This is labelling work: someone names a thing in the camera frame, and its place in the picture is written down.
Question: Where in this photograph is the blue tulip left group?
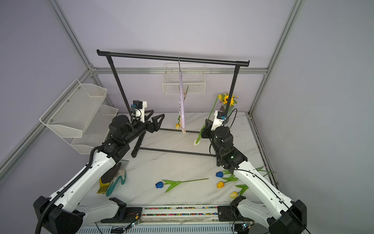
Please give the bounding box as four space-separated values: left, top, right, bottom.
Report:
155 178 208 193

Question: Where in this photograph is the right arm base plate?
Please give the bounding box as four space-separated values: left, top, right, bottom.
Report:
217 196 252 222

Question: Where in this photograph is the white tulip group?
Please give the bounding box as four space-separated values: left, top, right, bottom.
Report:
194 95 220 145

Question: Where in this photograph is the yellow tulip group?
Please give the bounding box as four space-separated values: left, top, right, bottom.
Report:
175 85 190 129
216 179 241 189

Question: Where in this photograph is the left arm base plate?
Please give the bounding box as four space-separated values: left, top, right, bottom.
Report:
100 198 143 223

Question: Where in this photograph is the lilac clip hanger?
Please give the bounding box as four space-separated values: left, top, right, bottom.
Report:
178 59 186 134

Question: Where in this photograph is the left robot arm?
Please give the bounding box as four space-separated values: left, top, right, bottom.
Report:
33 110 165 234

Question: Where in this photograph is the white mesh two-tier shelf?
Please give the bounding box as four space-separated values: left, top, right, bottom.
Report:
40 80 118 155

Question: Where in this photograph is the blue tulip group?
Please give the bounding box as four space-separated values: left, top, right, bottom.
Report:
215 171 237 181
155 178 208 193

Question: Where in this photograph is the sunflower bouquet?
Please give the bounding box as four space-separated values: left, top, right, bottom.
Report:
218 93 238 106

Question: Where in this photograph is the pale yellow tulip right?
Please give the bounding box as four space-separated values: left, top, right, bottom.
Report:
229 184 248 199

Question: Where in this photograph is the blue tulip right group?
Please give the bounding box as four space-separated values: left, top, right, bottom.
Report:
215 171 237 181

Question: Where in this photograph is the teal green glove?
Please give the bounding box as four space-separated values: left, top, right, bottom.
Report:
105 160 129 197

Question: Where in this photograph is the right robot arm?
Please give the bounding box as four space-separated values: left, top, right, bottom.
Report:
201 119 307 234

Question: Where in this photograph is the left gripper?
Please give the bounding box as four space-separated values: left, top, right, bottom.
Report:
124 110 164 145

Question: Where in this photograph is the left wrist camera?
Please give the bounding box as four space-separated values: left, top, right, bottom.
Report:
131 100 147 123

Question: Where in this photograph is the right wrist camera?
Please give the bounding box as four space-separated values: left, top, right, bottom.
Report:
211 110 227 131

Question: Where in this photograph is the black clothes rack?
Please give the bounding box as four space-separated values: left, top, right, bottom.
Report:
96 49 250 159

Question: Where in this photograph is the white wire wall basket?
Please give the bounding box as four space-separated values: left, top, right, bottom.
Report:
162 63 206 95

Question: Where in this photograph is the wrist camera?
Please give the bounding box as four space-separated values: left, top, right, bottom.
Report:
211 110 227 131
131 100 147 123

